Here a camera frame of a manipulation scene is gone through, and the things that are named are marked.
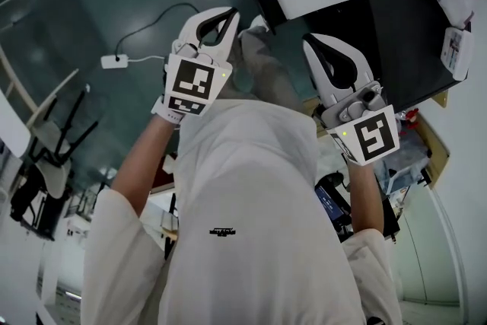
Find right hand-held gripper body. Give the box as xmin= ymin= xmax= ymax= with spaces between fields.
xmin=311 ymin=79 xmax=402 ymax=167

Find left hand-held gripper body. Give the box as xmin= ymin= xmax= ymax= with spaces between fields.
xmin=162 ymin=37 xmax=234 ymax=118

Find person's left forearm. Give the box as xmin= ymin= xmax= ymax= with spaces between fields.
xmin=109 ymin=113 xmax=183 ymax=218

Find person's right forearm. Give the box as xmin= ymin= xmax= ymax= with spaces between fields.
xmin=343 ymin=158 xmax=386 ymax=237

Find group of clear water jugs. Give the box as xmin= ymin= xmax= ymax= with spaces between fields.
xmin=380 ymin=107 xmax=433 ymax=195

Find grey trousers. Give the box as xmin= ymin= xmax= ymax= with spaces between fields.
xmin=218 ymin=14 xmax=306 ymax=114

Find black table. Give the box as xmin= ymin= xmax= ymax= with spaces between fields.
xmin=302 ymin=0 xmax=473 ymax=113

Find tan wooden board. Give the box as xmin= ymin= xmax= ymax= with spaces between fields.
xmin=414 ymin=113 xmax=451 ymax=190

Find black device with blue screen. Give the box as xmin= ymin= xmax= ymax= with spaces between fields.
xmin=314 ymin=184 xmax=353 ymax=222

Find white power strip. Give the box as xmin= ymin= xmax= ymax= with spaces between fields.
xmin=100 ymin=53 xmax=129 ymax=70

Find white printed box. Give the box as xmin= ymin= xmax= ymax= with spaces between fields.
xmin=440 ymin=26 xmax=475 ymax=82

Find white t-shirt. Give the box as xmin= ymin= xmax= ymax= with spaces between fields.
xmin=81 ymin=97 xmax=405 ymax=325

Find black-legged white chair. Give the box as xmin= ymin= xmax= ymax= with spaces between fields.
xmin=24 ymin=82 xmax=100 ymax=199

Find black cable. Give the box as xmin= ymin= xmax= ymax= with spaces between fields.
xmin=115 ymin=2 xmax=201 ymax=59

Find white cable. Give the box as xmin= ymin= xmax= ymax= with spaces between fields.
xmin=126 ymin=54 xmax=167 ymax=63

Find white table frame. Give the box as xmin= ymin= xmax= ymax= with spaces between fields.
xmin=0 ymin=0 xmax=81 ymax=119

